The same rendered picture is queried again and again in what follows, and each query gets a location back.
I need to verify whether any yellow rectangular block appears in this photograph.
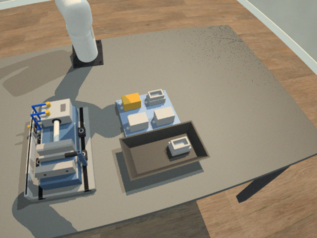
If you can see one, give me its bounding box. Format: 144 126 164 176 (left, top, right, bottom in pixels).
121 93 141 111

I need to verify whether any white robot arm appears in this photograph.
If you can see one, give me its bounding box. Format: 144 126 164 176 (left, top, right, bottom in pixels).
55 0 98 63

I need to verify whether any grey flat bar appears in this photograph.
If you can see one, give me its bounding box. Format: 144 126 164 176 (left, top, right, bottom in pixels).
38 150 74 162

